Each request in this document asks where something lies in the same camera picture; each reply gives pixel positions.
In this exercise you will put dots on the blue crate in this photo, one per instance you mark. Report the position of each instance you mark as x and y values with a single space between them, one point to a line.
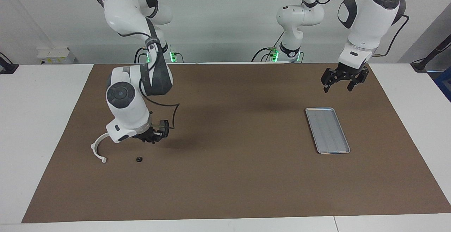
444 84

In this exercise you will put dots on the silver metal tray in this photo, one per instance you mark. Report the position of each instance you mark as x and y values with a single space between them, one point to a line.
327 131

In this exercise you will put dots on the black clamp mount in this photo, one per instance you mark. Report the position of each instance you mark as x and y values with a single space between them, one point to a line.
7 68

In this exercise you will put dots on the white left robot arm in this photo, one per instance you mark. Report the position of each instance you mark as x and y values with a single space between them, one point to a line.
370 20

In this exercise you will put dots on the white power strip box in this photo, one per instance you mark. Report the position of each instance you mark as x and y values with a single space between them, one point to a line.
54 54

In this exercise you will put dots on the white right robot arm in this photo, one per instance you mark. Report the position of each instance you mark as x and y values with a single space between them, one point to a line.
127 108

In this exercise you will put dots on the brown table mat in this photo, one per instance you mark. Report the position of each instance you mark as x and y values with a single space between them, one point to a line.
225 182

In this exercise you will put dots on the white curved plastic bracket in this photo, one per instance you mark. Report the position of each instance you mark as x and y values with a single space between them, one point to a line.
94 149

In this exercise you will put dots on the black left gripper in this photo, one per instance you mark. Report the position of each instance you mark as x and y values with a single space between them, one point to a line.
350 72

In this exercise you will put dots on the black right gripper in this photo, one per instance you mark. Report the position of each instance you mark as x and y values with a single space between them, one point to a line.
153 135

